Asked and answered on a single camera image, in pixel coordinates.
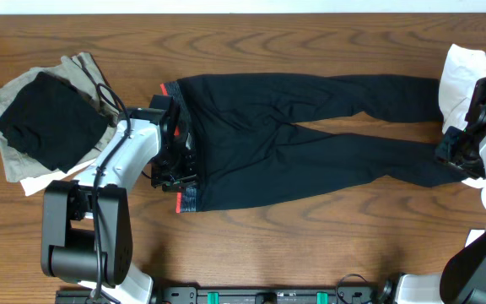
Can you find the black leggings with red waistband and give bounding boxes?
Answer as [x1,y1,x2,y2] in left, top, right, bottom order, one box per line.
[163,73,464,213]

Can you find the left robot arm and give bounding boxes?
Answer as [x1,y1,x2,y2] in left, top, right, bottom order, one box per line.
[41,117,193,303]

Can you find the white garment on right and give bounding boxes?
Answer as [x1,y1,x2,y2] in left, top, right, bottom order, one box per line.
[438,44,486,209]

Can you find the folded black garment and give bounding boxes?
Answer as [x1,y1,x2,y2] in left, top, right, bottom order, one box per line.
[0,72,109,172]

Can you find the folded beige garment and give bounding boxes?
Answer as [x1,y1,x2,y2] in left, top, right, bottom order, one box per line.
[0,52,117,182]

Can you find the folded white garment under pile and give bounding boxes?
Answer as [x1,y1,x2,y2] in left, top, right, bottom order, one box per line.
[0,112,103,197]

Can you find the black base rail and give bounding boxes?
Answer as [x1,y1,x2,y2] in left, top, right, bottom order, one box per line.
[55,285,396,304]

